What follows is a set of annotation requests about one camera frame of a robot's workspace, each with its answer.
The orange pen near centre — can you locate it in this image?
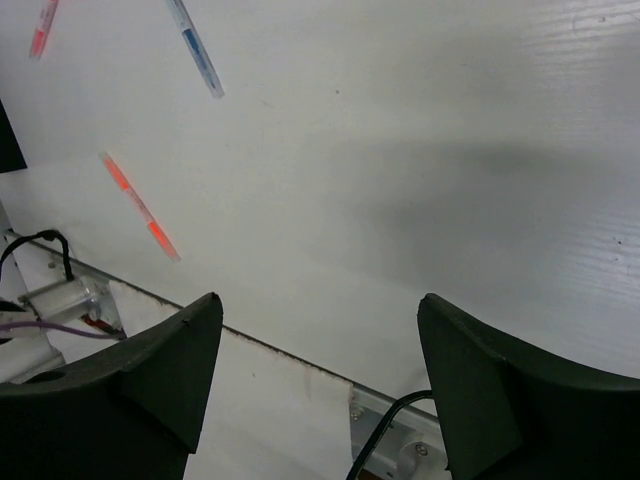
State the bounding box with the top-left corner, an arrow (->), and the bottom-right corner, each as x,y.
29,0 -> 59,60

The metal base plate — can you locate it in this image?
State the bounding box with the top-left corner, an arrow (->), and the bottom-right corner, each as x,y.
347,386 -> 451,479
1,229 -> 181,338

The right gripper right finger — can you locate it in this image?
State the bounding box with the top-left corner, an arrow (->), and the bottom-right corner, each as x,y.
417,294 -> 639,479

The blue clear pen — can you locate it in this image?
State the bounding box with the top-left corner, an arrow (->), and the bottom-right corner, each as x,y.
166,0 -> 224,99

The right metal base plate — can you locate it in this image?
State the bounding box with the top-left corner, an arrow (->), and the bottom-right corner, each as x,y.
347,386 -> 451,479

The red wire at left base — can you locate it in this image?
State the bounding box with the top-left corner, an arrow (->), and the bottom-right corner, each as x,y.
84,314 -> 124,336

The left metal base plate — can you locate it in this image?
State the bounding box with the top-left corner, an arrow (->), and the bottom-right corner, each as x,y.
1,229 -> 181,338

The black cable at right base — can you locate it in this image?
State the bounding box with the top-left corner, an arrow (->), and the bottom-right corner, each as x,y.
344,389 -> 436,480

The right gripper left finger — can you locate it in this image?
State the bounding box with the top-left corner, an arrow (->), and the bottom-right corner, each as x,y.
1,293 -> 223,480

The orange clear pen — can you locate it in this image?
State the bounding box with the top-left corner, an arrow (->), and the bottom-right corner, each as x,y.
99,152 -> 181,262

